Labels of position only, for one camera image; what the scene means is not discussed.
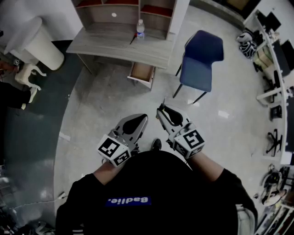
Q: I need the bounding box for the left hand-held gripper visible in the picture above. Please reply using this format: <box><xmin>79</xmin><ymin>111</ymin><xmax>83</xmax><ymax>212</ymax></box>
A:
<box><xmin>96</xmin><ymin>113</ymin><xmax>149</xmax><ymax>168</ymax></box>

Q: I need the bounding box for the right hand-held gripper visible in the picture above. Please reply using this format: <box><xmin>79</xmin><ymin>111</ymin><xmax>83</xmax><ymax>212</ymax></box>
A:
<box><xmin>156</xmin><ymin>104</ymin><xmax>205</xmax><ymax>160</ymax></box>

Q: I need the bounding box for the wooden desk drawer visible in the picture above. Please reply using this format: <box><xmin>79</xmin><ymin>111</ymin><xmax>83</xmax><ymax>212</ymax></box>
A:
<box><xmin>127</xmin><ymin>61</ymin><xmax>157</xmax><ymax>90</ymax></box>

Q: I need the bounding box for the person's left forearm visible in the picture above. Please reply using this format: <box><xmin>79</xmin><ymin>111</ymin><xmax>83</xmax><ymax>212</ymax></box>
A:
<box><xmin>93</xmin><ymin>159</ymin><xmax>126</xmax><ymax>185</ymax></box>

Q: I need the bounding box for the person's right forearm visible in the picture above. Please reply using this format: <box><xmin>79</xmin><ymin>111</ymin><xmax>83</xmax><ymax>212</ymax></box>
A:
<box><xmin>187</xmin><ymin>150</ymin><xmax>225</xmax><ymax>183</ymax></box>

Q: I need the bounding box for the person's black shoe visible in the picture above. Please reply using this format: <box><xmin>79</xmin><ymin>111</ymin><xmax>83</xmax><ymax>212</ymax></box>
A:
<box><xmin>151</xmin><ymin>138</ymin><xmax>162</xmax><ymax>151</ymax></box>

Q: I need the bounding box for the person's black clothing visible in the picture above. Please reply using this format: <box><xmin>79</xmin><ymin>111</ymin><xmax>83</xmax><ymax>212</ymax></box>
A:
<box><xmin>55</xmin><ymin>150</ymin><xmax>259</xmax><ymax>235</ymax></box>

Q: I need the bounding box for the blue upholstered chair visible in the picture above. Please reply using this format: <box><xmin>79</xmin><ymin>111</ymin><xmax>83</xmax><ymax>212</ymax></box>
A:
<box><xmin>172</xmin><ymin>29</ymin><xmax>225</xmax><ymax>104</ymax></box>

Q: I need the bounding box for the grey wooden desk with hutch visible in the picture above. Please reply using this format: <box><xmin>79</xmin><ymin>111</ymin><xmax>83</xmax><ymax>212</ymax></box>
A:
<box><xmin>66</xmin><ymin>0</ymin><xmax>191</xmax><ymax>70</ymax></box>

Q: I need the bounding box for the black office chair base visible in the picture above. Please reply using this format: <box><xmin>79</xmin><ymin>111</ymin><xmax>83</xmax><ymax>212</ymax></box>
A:
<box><xmin>266</xmin><ymin>129</ymin><xmax>283</xmax><ymax>157</ymax></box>

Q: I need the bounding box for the clear plastic water bottle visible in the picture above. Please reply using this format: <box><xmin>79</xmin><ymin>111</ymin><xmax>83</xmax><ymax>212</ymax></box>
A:
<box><xmin>136</xmin><ymin>19</ymin><xmax>146</xmax><ymax>41</ymax></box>

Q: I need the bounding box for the long white curved desk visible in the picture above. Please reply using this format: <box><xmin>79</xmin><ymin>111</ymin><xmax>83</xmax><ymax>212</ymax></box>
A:
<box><xmin>243</xmin><ymin>9</ymin><xmax>294</xmax><ymax>165</ymax></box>

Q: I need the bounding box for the black white striped bag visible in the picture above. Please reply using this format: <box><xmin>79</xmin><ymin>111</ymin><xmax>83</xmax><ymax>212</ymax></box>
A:
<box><xmin>236</xmin><ymin>29</ymin><xmax>258</xmax><ymax>58</ymax></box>

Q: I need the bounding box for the white ribbed tub chair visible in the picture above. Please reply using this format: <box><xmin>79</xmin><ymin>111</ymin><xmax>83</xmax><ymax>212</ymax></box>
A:
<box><xmin>3</xmin><ymin>16</ymin><xmax>65</xmax><ymax>71</ymax></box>

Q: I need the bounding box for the white animal figure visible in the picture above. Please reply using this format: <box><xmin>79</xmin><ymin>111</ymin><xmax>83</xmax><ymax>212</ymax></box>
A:
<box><xmin>15</xmin><ymin>63</ymin><xmax>47</xmax><ymax>90</ymax></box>

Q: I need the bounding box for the black floor cable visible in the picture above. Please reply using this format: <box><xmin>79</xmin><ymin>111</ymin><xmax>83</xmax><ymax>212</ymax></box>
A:
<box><xmin>13</xmin><ymin>198</ymin><xmax>61</xmax><ymax>210</ymax></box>

